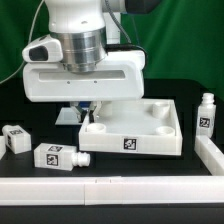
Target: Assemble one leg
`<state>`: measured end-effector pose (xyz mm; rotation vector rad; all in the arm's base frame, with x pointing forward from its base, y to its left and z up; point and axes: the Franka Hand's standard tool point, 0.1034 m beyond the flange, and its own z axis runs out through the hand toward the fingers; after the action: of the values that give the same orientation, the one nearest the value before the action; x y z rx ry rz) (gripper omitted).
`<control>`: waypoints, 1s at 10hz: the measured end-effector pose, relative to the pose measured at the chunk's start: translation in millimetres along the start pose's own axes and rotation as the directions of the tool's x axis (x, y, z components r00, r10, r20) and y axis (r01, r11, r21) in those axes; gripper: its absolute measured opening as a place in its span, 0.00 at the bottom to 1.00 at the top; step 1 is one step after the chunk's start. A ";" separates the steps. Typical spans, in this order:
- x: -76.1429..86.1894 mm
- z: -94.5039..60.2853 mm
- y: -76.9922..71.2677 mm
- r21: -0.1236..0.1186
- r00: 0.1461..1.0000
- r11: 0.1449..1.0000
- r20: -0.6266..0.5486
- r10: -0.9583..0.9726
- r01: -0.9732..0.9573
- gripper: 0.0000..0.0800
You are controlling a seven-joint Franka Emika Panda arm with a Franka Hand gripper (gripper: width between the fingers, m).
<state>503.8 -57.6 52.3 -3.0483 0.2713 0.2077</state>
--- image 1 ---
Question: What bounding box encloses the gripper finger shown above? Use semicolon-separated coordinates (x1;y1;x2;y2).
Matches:
70;101;86;123
89;101;102;122

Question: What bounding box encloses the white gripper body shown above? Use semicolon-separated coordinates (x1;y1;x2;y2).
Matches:
22;35;145;102

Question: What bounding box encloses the white square tabletop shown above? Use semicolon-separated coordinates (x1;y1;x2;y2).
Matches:
79;99;182;156

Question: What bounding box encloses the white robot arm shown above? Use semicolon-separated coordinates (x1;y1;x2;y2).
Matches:
22;0;162;125

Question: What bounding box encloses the marker tag sheet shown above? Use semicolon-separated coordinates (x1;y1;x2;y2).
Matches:
55;108;80;125

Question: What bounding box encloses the green backdrop curtain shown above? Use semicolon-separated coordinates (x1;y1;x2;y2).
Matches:
0;0;224;100

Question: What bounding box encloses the white cable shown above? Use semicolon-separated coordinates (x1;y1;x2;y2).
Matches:
0;0;46;85

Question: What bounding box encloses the white front fence wall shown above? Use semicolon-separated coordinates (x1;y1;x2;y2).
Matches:
0;176;224;206

